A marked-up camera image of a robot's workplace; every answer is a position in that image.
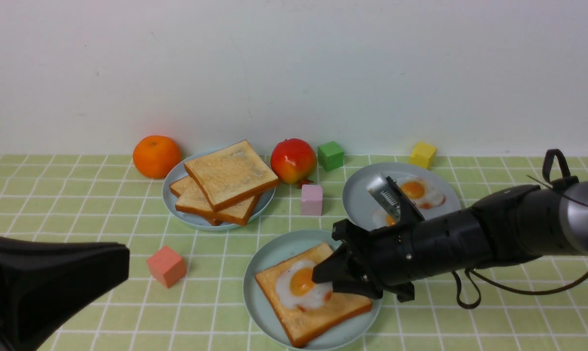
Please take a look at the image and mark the green cube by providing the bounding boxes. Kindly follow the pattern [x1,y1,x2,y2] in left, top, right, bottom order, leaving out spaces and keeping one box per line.
[317,141,345,172]

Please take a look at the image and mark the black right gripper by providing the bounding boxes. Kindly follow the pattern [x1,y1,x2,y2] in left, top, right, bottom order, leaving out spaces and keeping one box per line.
[312,218,420,303]

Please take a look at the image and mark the light blue bread plate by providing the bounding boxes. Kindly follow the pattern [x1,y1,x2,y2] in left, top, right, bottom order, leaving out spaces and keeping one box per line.
[161,151,276,232]

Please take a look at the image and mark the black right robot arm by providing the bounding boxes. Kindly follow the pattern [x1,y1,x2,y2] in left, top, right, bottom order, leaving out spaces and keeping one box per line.
[312,177,588,302]

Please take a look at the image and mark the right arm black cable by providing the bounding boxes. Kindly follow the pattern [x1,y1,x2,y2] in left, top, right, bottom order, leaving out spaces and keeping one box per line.
[452,149,588,310]

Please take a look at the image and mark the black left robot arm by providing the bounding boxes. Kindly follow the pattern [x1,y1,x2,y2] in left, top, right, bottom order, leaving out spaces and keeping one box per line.
[0,237,131,351]

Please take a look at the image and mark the yellow cube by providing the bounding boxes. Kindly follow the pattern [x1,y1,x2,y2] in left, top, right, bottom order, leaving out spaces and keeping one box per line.
[409,141,437,170]

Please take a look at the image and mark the grey egg plate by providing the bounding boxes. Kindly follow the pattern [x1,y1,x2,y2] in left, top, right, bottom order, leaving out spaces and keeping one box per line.
[342,162,461,230]

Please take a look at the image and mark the fried egg on plate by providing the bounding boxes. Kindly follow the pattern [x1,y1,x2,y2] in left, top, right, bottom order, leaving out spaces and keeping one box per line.
[396,176,446,210]

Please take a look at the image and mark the orange fruit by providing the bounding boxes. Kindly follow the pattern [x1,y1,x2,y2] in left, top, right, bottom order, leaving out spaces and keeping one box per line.
[132,135,183,178]

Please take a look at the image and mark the toast slice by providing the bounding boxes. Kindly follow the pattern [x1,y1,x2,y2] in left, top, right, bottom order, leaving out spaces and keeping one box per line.
[251,242,378,348]
[170,175,223,226]
[175,181,262,227]
[184,139,280,212]

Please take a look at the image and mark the salmon pink cube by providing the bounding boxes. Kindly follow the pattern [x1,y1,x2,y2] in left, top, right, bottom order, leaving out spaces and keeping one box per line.
[146,245,187,289]

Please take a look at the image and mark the light blue sandwich plate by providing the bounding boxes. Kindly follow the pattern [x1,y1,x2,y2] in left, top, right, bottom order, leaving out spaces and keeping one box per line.
[243,230,381,351]

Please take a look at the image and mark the red apple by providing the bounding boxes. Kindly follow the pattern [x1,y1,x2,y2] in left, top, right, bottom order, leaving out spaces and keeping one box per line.
[270,138,318,189]

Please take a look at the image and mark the pink lilac cube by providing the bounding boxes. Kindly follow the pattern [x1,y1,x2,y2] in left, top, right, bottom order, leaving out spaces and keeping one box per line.
[300,184,323,216]

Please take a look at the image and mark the fried egg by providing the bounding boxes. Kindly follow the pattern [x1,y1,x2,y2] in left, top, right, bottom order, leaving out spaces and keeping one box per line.
[275,259,333,312]
[396,176,446,210]
[372,208,396,229]

